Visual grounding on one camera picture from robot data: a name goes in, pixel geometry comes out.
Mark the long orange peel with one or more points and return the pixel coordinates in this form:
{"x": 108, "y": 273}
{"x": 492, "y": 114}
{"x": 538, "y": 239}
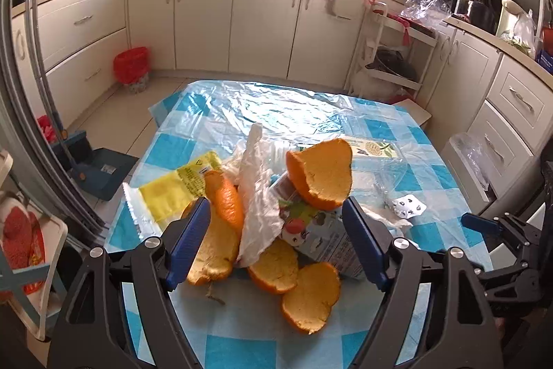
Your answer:
{"x": 224, "y": 200}

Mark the blue dustpan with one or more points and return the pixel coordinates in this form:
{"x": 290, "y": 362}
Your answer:
{"x": 103, "y": 172}

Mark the clear plastic bottle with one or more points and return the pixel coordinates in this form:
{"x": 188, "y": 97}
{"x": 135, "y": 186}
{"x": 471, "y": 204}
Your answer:
{"x": 371, "y": 150}

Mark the small orange peel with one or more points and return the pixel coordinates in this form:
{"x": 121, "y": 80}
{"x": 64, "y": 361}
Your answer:
{"x": 274, "y": 267}

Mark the round orange peel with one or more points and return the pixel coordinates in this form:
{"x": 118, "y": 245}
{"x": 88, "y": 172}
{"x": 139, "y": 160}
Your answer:
{"x": 311, "y": 297}

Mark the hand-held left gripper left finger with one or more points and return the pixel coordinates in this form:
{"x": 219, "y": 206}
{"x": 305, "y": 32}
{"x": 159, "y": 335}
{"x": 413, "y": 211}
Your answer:
{"x": 190, "y": 241}

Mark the large curled orange peel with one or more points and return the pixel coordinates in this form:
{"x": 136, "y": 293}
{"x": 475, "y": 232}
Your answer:
{"x": 324, "y": 174}

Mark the silver pill blister pack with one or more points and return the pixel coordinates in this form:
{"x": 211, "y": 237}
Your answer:
{"x": 406, "y": 205}

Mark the cardboard sheet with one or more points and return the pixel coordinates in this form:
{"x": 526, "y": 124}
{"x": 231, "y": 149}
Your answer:
{"x": 414, "y": 112}

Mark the white rolling cart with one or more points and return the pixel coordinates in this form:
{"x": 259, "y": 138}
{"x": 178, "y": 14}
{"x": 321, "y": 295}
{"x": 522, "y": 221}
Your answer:
{"x": 389, "y": 62}

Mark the printed milk carton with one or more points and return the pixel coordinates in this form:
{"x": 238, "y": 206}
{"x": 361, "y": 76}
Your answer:
{"x": 319, "y": 239}

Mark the white kettle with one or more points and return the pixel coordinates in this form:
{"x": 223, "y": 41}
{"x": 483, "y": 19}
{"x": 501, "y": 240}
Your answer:
{"x": 510, "y": 16}

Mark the clear bag on drawer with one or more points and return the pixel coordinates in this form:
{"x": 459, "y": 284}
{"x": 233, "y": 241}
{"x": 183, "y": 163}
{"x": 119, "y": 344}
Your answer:
{"x": 471, "y": 161}

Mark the red trash bin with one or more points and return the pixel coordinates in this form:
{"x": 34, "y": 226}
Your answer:
{"x": 131, "y": 66}

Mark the clear crumpled plastic bag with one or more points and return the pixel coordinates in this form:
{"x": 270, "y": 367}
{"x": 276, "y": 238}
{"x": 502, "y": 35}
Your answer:
{"x": 425, "y": 3}

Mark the white chair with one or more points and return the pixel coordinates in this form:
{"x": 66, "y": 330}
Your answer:
{"x": 26, "y": 287}

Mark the cream drawer cabinets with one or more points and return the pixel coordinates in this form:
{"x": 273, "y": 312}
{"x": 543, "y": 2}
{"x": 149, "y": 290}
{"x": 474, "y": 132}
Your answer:
{"x": 497, "y": 92}

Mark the cream base cabinets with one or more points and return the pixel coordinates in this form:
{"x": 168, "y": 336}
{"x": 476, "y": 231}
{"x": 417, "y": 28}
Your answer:
{"x": 259, "y": 19}

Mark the yellow plastic wrapper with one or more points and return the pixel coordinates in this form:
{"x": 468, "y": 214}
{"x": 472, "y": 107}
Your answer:
{"x": 173, "y": 187}

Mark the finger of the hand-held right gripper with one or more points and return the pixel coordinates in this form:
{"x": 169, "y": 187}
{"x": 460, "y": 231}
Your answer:
{"x": 516, "y": 287}
{"x": 479, "y": 224}

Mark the white plastic bag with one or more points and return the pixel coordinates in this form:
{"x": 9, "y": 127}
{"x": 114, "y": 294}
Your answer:
{"x": 257, "y": 196}

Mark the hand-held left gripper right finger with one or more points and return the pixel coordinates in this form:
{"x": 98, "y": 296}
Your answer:
{"x": 362, "y": 241}

